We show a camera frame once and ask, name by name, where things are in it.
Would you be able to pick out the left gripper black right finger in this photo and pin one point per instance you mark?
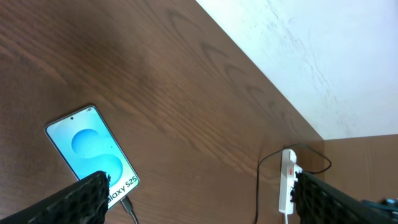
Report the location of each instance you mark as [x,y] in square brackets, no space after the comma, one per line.
[316,202]

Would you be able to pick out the white power strip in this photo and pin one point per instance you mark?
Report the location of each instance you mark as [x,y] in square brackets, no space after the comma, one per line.
[285,205]

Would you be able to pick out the blue Galaxy smartphone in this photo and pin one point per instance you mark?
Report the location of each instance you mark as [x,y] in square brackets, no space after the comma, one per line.
[86,144]

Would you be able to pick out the white usb charger plug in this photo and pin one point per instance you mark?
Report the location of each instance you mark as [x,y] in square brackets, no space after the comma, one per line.
[295,172]

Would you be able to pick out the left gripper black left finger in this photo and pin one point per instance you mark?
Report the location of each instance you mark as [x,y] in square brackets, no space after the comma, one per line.
[84,202]

